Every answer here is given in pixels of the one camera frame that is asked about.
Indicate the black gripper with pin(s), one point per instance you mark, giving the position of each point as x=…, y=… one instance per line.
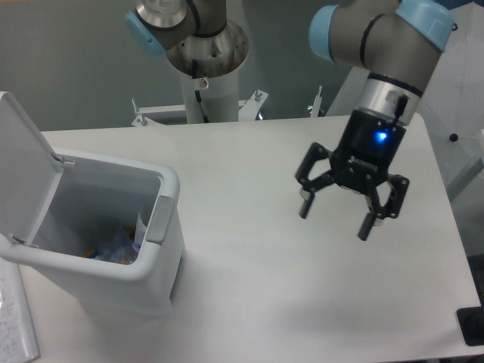
x=367, y=155

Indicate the clear plastic wrapper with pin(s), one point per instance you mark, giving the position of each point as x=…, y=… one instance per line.
x=140, y=232

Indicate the crushed clear plastic bottle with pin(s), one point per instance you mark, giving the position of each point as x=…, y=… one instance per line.
x=120, y=249

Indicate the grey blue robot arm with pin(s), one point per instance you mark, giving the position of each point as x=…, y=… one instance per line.
x=158, y=26

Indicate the white trash can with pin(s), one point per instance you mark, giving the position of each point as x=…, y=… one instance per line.
x=54, y=201

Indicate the white umbrella with lettering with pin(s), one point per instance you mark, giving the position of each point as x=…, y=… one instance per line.
x=453, y=94

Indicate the black device at edge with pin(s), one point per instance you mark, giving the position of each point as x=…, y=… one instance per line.
x=471, y=323

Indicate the colourful snack package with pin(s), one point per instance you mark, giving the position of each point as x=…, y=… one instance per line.
x=106, y=234

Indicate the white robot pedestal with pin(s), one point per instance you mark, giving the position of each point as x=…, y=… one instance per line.
x=209, y=73

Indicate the white metal base frame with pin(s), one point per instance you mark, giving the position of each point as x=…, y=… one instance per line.
x=249, y=109

